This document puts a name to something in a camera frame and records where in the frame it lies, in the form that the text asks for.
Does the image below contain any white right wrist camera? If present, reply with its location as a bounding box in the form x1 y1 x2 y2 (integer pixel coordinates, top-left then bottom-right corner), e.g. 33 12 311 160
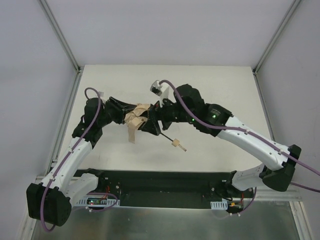
150 80 170 108

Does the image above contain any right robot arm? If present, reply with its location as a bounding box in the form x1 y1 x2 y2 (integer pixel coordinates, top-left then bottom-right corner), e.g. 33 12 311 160
139 80 301 198

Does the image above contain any right aluminium frame post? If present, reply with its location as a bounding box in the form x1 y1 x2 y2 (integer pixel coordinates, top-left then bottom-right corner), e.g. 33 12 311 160
252 0 303 76

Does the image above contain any right white cable duct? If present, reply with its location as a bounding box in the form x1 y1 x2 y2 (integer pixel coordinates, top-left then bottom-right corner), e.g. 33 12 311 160
210 200 228 211

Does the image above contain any left white cable duct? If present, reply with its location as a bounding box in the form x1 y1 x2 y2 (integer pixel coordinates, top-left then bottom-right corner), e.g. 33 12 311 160
74 197 120 208

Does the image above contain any beige folding umbrella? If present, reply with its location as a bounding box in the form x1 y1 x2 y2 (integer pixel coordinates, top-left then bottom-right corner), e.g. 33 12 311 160
124 103 187 152

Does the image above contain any aluminium front rail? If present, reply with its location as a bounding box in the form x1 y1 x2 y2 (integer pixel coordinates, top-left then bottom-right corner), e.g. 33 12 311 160
255 187 302 202

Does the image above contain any left aluminium frame post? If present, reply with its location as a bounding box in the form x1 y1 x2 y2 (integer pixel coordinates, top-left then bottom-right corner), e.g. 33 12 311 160
37 0 82 74

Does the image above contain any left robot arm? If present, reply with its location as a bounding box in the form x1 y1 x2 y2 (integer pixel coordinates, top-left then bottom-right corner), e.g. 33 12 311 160
26 97 136 227

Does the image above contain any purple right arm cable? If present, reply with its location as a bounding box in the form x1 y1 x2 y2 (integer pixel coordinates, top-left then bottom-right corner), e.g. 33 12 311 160
159 79 320 193

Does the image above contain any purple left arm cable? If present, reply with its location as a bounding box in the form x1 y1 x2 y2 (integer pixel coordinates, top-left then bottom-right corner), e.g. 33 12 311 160
41 87 103 233

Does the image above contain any aluminium frame post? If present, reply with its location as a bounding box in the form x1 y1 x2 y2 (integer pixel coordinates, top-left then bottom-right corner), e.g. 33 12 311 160
37 0 82 74
252 0 303 76

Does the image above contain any white cable duct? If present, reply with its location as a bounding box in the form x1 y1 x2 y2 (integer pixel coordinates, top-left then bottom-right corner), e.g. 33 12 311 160
210 200 228 211
74 197 120 208

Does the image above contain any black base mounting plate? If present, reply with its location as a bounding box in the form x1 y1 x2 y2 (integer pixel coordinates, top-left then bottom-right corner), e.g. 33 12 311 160
72 169 258 208

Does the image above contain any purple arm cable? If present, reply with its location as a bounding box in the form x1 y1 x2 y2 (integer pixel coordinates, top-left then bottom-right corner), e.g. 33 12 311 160
159 79 320 193
41 87 103 233

